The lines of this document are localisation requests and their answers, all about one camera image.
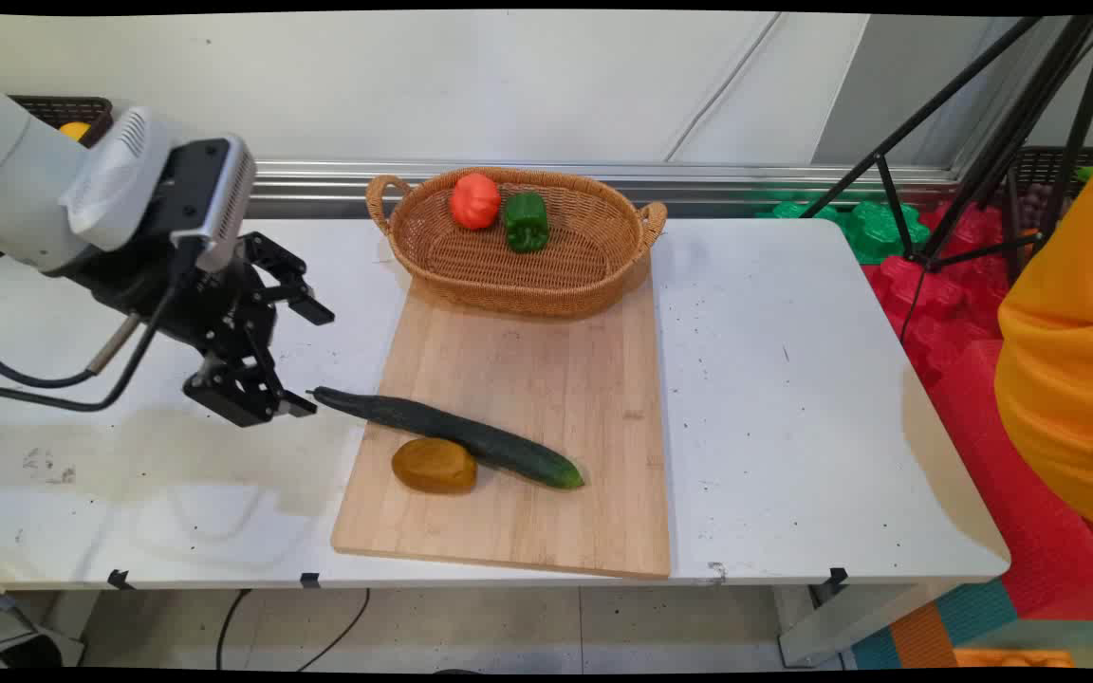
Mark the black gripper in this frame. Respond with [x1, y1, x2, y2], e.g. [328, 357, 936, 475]
[80, 232, 336, 429]

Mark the brown toy potato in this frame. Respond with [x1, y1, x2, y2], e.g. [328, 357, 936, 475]
[391, 437, 479, 495]

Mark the dark green toy cucumber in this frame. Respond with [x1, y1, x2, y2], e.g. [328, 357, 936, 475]
[307, 385, 586, 491]

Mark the orange toy pumpkin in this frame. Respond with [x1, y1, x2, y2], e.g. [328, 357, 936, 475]
[449, 173, 503, 231]

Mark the wooden cutting board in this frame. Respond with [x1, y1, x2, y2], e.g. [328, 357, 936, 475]
[330, 258, 672, 581]

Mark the green toy bell pepper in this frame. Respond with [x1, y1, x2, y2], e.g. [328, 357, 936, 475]
[503, 192, 551, 254]

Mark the dark plastic storage basket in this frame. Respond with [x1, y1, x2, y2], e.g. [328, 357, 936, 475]
[8, 95, 115, 148]
[1010, 145, 1093, 238]

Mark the grey bag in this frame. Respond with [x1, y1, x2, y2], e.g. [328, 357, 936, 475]
[0, 562, 86, 670]

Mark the green foam floor mat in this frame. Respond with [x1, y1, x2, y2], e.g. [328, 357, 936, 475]
[755, 190, 932, 266]

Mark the white table leg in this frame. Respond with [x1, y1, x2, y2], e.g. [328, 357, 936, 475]
[774, 581, 948, 668]

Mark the orange foam floor mat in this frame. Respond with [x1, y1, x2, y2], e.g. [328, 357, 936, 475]
[891, 600, 1077, 670]

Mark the red foam floor mat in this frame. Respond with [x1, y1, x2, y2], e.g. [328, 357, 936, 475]
[864, 201, 1093, 622]

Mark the teal foam floor mat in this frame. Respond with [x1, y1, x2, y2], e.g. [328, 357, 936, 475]
[850, 579, 1093, 670]

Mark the black tripod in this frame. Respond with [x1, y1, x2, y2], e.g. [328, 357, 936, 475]
[798, 14, 1093, 278]

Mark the person in orange shirt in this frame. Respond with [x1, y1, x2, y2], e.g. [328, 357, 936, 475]
[994, 123, 1093, 540]

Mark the black camera cable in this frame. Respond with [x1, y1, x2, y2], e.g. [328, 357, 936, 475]
[0, 242, 202, 414]

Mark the silver black wrist camera box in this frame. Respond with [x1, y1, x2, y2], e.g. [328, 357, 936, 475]
[153, 136, 257, 275]

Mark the black cable with silver connector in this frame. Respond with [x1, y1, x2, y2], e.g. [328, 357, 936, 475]
[0, 316, 142, 390]

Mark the woven wicker basket with handles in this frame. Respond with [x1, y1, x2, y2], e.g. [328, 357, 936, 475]
[365, 167, 669, 320]

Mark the black floor cable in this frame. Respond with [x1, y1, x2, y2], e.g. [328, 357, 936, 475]
[295, 588, 372, 673]
[215, 588, 254, 672]

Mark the aluminium wall rail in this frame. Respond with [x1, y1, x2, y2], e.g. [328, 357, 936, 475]
[248, 159, 963, 206]

